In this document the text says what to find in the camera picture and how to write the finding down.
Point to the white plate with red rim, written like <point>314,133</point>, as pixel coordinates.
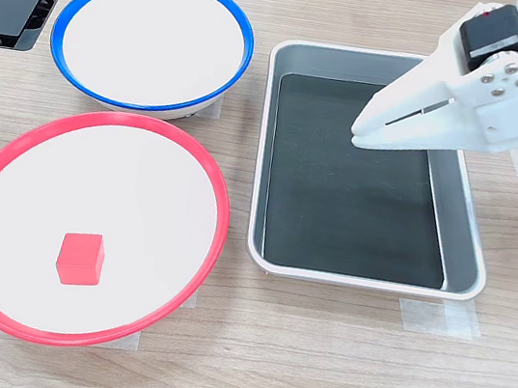
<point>95,179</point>

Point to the black mat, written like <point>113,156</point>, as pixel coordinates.
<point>349,207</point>

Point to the steel tray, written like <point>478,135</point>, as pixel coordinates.
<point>464,225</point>

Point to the red cube block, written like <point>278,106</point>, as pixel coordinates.
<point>81,259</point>

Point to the white plate with blue rim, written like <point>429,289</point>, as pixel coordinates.
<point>155,42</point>

